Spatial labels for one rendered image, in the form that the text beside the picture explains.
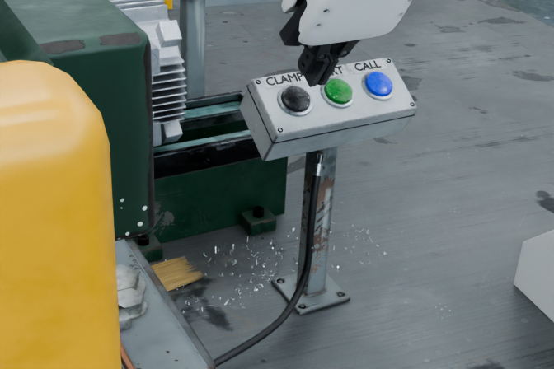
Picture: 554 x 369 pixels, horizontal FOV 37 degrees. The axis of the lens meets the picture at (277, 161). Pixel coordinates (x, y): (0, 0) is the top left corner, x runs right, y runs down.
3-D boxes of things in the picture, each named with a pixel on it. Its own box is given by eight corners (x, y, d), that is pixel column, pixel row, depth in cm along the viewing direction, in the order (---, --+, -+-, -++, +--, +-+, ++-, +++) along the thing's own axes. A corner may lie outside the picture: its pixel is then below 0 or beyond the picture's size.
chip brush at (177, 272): (40, 337, 90) (39, 331, 89) (24, 312, 93) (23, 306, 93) (205, 278, 100) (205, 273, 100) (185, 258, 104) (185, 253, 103)
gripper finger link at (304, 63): (326, 15, 74) (302, 61, 80) (296, 19, 73) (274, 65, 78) (341, 43, 73) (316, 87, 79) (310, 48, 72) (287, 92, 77)
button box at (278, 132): (262, 163, 84) (277, 135, 80) (237, 106, 87) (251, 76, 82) (400, 134, 91) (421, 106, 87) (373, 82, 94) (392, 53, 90)
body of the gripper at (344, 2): (419, -106, 68) (367, -12, 77) (312, -99, 64) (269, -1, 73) (461, -37, 65) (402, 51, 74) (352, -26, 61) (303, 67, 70)
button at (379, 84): (368, 105, 87) (374, 95, 85) (356, 82, 88) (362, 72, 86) (392, 100, 88) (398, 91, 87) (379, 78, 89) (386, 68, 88)
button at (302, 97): (284, 121, 82) (289, 111, 81) (273, 97, 84) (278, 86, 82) (310, 116, 84) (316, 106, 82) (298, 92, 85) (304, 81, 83)
